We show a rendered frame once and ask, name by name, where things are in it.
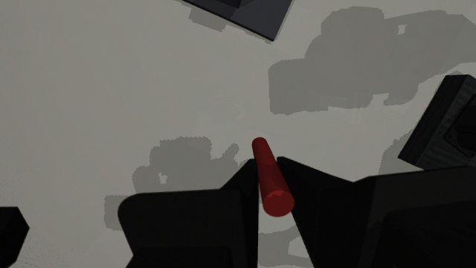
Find dark red peg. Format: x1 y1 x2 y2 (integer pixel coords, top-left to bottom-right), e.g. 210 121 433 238
252 137 295 217

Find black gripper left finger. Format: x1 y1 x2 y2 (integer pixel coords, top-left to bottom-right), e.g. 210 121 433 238
118 159 260 268

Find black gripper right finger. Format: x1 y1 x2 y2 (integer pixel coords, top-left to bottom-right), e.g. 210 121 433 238
277 156 476 268

